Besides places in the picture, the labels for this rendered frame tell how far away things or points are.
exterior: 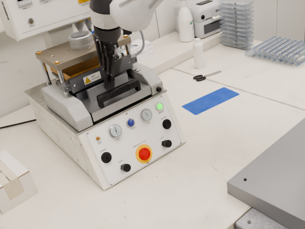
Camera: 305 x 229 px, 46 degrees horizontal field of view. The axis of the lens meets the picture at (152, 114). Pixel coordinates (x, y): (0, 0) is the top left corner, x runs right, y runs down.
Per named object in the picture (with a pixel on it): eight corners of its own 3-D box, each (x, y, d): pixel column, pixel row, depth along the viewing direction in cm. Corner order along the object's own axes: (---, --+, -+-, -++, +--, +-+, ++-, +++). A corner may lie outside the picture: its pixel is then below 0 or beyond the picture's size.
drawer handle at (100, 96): (98, 107, 111) (95, 95, 109) (137, 88, 117) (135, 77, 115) (101, 108, 109) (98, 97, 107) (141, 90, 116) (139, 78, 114)
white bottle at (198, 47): (200, 69, 175) (197, 41, 167) (192, 67, 178) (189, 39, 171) (207, 66, 177) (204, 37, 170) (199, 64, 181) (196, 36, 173)
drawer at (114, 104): (55, 96, 131) (49, 76, 127) (106, 74, 141) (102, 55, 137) (94, 124, 109) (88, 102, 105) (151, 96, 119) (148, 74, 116)
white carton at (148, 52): (106, 67, 184) (103, 53, 180) (139, 51, 196) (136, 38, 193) (120, 72, 176) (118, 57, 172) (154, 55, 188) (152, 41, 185)
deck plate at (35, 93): (24, 92, 141) (23, 90, 140) (100, 61, 157) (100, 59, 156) (76, 136, 107) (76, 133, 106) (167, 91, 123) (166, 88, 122)
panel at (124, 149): (109, 187, 111) (84, 132, 108) (182, 143, 124) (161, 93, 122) (111, 188, 109) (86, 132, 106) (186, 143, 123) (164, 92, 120)
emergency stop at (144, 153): (140, 161, 117) (135, 151, 116) (150, 156, 118) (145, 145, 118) (142, 162, 115) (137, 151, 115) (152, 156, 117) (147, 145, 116)
